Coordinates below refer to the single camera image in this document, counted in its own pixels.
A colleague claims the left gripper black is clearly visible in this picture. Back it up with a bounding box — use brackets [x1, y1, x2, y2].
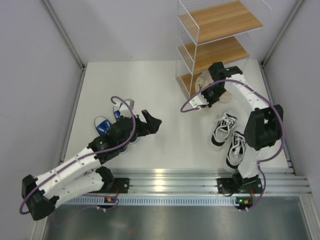
[119, 110, 161, 150]

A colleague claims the beige lace sneaker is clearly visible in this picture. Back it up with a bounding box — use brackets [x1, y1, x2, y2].
[218, 91, 233, 104]
[195, 71, 213, 92]

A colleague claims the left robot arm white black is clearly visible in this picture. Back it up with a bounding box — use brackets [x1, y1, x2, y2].
[21, 110, 162, 221]

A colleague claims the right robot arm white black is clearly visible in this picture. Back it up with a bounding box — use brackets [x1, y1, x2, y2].
[200, 62, 285, 196]

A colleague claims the black white sneaker upper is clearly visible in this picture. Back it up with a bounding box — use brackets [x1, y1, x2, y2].
[211, 112, 238, 151]

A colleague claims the black white sneaker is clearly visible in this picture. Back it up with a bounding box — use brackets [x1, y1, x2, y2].
[211, 112, 238, 151]
[226, 130, 247, 170]

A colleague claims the blue canvas sneaker inner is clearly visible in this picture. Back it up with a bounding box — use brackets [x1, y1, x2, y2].
[112, 102, 138, 145]

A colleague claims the blue canvas sneaker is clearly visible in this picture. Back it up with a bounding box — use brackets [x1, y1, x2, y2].
[112, 102, 138, 145]
[93, 115, 129, 155]

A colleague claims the blue canvas sneaker outer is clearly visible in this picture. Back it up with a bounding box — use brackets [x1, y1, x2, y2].
[93, 115, 129, 155]

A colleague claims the black white sneaker lower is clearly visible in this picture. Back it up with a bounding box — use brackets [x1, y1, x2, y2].
[226, 130, 247, 170]

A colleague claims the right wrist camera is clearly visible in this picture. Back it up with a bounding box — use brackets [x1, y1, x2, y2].
[189, 93, 208, 109]

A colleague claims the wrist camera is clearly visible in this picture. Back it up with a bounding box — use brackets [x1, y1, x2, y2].
[119, 98, 135, 111]
[189, 93, 208, 109]

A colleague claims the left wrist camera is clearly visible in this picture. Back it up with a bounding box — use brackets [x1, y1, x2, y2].
[119, 98, 135, 111]

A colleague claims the white wire wooden shoe shelf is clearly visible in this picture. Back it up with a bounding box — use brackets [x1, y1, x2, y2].
[175, 0, 272, 98]

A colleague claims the right aluminium frame post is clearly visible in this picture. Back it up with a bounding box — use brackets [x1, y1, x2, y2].
[260, 0, 306, 69]

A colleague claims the aluminium frame post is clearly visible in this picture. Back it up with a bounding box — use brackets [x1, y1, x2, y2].
[260, 0, 306, 69]
[39, 0, 86, 71]

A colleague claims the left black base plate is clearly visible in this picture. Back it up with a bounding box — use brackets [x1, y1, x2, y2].
[99, 177, 130, 194]

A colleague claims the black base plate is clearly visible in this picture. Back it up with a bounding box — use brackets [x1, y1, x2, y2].
[217, 176, 263, 197]
[99, 177, 130, 194]

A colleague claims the perforated cable duct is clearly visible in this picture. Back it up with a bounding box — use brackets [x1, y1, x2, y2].
[64, 195, 252, 207]

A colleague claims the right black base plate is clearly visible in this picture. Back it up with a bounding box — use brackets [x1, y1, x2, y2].
[217, 176, 263, 197]

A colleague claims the aluminium mounting rail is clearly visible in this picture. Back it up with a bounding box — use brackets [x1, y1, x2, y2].
[111, 168, 312, 196]

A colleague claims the left aluminium frame post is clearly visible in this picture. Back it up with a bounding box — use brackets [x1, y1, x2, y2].
[39, 0, 86, 71]

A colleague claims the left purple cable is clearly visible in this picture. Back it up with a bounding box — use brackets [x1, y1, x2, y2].
[19, 96, 137, 216]

